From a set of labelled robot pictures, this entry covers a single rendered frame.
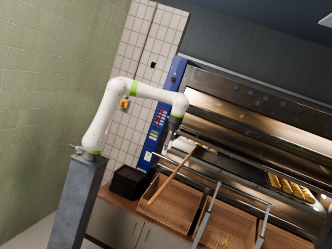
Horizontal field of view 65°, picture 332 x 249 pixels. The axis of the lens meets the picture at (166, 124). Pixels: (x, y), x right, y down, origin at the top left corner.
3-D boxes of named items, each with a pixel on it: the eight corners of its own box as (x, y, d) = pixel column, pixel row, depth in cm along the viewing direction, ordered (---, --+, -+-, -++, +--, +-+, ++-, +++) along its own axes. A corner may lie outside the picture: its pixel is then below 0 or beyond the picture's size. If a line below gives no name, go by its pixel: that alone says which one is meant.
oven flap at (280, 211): (157, 165, 299) (164, 149, 302) (316, 237, 260) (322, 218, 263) (156, 165, 295) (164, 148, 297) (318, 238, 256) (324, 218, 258)
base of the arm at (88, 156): (63, 150, 190) (65, 143, 188) (75, 145, 204) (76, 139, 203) (95, 164, 186) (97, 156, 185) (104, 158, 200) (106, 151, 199)
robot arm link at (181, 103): (176, 94, 165) (192, 99, 166) (175, 91, 177) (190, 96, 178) (169, 114, 169) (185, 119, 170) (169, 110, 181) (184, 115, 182)
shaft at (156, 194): (150, 207, 162) (151, 203, 162) (146, 205, 163) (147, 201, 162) (197, 148, 325) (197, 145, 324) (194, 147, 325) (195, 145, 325)
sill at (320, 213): (165, 146, 301) (166, 143, 300) (325, 216, 262) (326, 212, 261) (163, 147, 295) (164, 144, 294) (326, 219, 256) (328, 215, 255)
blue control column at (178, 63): (162, 175, 506) (201, 68, 459) (169, 178, 502) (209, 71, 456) (116, 223, 322) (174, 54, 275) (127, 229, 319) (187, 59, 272)
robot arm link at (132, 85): (108, 92, 176) (112, 74, 173) (112, 90, 189) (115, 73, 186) (134, 99, 178) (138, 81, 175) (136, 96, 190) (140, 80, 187)
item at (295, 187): (266, 170, 339) (268, 166, 338) (303, 185, 328) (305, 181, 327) (271, 186, 281) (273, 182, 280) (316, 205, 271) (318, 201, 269)
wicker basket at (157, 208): (151, 192, 305) (159, 171, 299) (195, 214, 292) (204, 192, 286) (135, 210, 258) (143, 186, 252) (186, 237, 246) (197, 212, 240)
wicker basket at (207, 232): (198, 215, 291) (207, 194, 285) (247, 238, 279) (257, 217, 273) (190, 238, 245) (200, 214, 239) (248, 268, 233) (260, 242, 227)
